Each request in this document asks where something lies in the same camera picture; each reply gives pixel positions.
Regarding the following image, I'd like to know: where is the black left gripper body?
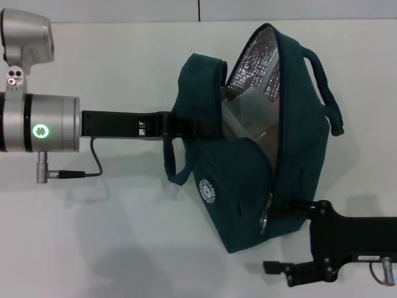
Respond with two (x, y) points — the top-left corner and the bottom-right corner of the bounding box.
(79, 109), (171, 142)

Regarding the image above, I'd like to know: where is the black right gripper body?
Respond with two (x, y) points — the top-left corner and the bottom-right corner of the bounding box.
(310, 201), (397, 271)

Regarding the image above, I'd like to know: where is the dark teal lunch bag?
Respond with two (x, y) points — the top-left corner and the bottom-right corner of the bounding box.
(163, 23), (346, 255)

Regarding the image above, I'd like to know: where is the clear blue-rimmed food container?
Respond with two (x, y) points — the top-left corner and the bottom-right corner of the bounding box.
(221, 60), (282, 142)

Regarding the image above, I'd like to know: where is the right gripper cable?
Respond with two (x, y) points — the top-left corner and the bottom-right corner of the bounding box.
(368, 262), (397, 285)

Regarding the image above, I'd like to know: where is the silver zipper pull ring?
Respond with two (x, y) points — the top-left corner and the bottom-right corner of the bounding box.
(257, 192), (274, 233)

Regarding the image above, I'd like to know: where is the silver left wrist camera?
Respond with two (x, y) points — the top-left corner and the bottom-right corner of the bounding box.
(0, 8), (56, 102)

